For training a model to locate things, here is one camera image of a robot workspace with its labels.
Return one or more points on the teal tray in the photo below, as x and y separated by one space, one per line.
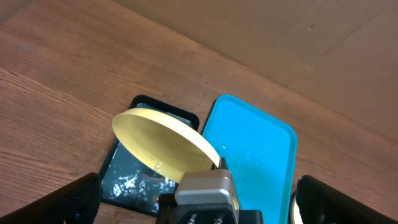
260 152

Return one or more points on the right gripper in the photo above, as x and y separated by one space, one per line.
212 213

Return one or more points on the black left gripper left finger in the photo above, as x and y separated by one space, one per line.
77 202

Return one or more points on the black tray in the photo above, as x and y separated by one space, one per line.
125 181

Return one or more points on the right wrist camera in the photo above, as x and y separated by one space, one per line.
210 186

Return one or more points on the yellow plate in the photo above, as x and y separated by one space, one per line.
163 143
294 212

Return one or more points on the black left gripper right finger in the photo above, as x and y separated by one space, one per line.
319 203

